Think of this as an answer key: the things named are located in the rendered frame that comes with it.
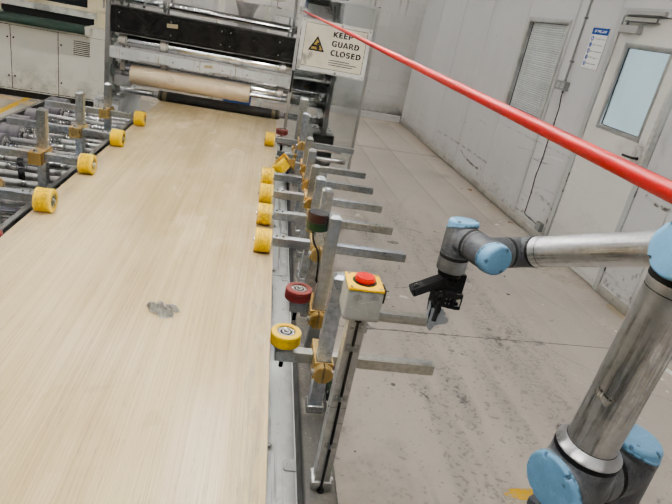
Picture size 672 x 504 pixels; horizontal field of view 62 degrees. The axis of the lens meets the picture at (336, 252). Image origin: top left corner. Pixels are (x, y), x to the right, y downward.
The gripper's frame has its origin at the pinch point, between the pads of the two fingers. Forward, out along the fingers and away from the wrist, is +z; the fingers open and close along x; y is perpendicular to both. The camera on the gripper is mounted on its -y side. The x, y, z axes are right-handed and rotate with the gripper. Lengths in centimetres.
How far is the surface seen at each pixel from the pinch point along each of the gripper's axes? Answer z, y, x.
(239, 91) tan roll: -24, -79, 250
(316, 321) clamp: -2.2, -36.7, -8.6
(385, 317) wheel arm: -2.2, -14.6, -1.5
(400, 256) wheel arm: -12.7, -7.2, 23.4
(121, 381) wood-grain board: -8, -81, -51
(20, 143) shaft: 0, -174, 135
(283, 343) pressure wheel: -7, -47, -29
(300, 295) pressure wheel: -7.7, -42.2, -4.1
